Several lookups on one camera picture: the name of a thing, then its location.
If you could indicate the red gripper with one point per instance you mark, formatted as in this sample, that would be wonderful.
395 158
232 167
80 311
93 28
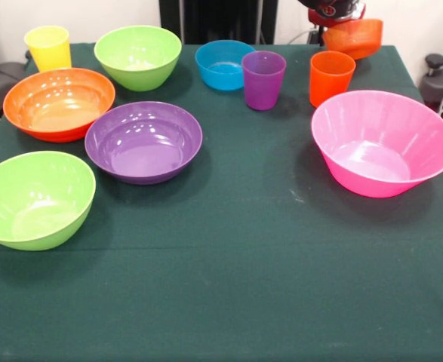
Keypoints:
323 19

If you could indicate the small orange plastic bowl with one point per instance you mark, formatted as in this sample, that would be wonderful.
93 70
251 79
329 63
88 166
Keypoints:
357 39

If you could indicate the orange plastic cup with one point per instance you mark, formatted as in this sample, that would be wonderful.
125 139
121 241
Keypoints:
328 83

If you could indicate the purple plastic cup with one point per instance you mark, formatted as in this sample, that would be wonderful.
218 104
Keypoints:
263 83

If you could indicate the pink plastic bowl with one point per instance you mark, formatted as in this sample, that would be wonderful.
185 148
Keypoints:
379 151

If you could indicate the black clamp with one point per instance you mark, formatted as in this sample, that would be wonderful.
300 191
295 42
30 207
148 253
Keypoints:
314 38

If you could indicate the blue plastic bowl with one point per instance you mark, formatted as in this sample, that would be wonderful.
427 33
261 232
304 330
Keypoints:
217 71

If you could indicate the black stand with knob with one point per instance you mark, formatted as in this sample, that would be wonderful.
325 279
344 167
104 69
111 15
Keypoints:
438 81

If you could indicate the lime green plastic bowl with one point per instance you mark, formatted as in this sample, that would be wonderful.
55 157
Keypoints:
36 203
138 73

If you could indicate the purple plastic bowl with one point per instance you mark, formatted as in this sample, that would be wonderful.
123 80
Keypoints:
142 151

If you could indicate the dark green tablecloth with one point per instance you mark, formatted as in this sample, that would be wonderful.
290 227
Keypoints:
243 264

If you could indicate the yellow plastic cup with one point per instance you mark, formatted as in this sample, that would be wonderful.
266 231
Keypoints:
51 53

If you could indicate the wide orange plastic bowl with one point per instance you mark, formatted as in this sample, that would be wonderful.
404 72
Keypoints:
55 109

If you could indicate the black office chair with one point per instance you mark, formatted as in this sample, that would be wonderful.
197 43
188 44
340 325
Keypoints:
2 81

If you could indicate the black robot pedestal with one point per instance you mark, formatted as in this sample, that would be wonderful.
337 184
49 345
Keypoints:
221 19

